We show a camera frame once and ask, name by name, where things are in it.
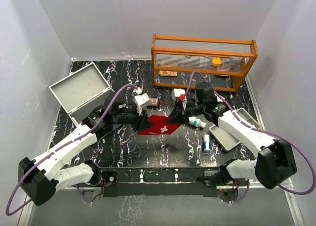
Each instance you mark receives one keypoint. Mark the blue white can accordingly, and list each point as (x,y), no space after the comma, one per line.
(206,146)

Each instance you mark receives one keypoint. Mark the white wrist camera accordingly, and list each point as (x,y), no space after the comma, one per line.
(179,95)
(141,100)

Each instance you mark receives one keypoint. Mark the wooden display shelf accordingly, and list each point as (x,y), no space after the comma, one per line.
(186,55)

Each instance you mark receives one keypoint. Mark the grey divided tray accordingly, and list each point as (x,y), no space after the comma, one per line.
(225,139)

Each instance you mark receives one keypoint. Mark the amber medicine bottle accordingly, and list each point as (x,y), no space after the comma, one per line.
(155,102)

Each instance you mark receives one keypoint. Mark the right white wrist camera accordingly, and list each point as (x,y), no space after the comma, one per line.
(179,95)

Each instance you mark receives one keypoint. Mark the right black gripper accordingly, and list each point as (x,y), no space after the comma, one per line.
(178,115)

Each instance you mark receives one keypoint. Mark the red first aid pouch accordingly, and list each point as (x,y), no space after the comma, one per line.
(160,126)

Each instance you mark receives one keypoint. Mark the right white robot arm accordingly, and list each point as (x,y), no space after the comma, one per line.
(274,159)

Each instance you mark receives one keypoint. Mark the wooden toy block strip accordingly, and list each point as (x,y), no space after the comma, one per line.
(168,73)

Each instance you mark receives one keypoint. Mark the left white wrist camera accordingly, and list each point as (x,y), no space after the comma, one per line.
(141,100)

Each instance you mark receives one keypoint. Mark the yellow block on shelf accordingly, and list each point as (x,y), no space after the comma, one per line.
(216,62)

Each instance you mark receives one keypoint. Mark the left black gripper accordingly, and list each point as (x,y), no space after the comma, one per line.
(141,121)

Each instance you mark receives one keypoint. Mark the white green-label bottle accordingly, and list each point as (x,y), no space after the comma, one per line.
(196,122)

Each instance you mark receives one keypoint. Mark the grey case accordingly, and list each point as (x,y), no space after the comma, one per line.
(78,94)

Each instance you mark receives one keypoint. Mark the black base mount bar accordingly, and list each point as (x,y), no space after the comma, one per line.
(167,181)

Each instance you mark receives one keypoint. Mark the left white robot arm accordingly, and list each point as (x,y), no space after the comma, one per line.
(41,177)

